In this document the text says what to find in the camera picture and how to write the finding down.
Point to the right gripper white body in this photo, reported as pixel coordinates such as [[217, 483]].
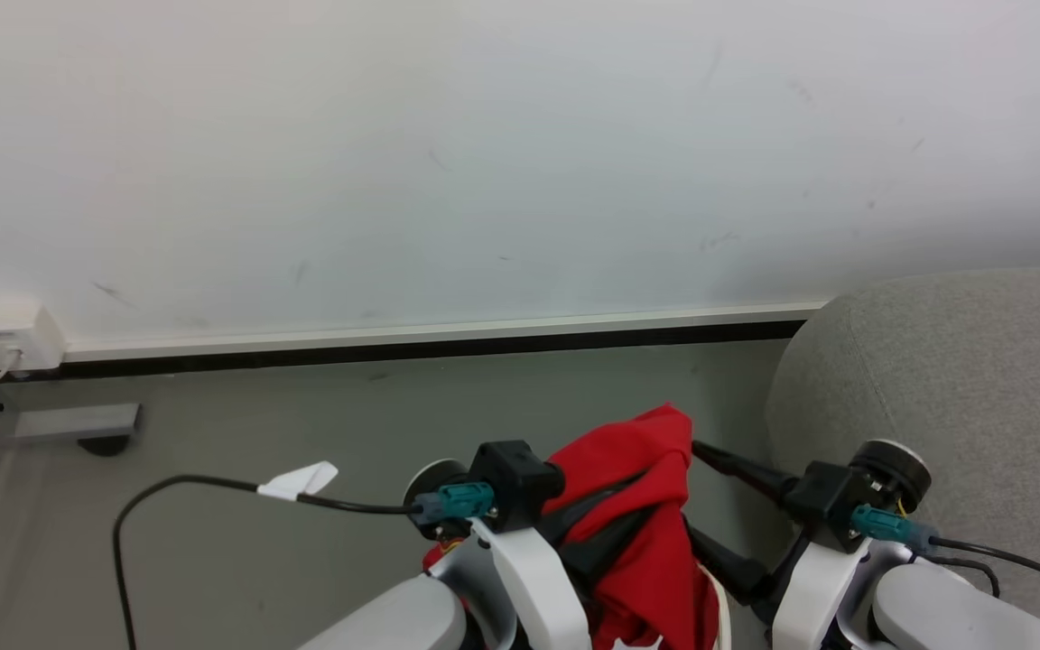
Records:
[[813, 587]]

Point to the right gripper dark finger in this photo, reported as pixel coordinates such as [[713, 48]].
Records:
[[732, 564], [741, 467]]

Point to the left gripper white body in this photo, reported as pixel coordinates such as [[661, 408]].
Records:
[[533, 587]]

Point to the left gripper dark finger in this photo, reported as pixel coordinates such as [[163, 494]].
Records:
[[601, 555], [588, 515]]

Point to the red and white garment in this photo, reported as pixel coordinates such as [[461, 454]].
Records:
[[655, 578]]

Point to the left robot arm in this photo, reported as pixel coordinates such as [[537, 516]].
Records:
[[394, 618]]

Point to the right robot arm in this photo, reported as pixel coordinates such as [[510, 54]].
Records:
[[935, 614]]

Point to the white basket with brown rim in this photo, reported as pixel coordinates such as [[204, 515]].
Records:
[[720, 605]]

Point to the white and black baseboard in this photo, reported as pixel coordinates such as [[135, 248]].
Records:
[[448, 336]]

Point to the grey fabric sofa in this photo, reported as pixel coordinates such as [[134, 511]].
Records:
[[980, 361]]

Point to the left black wrist camera box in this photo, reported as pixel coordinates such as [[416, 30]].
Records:
[[511, 478]]

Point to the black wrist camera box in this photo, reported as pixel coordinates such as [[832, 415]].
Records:
[[831, 496], [511, 478]]

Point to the right black wrist camera box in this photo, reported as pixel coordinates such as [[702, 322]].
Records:
[[831, 496]]

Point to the black round frame foot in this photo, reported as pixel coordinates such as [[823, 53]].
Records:
[[105, 445]]

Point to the grey metal frame post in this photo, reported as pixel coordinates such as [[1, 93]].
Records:
[[78, 421]]

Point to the white wall socket box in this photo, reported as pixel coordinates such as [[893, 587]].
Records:
[[19, 329]]

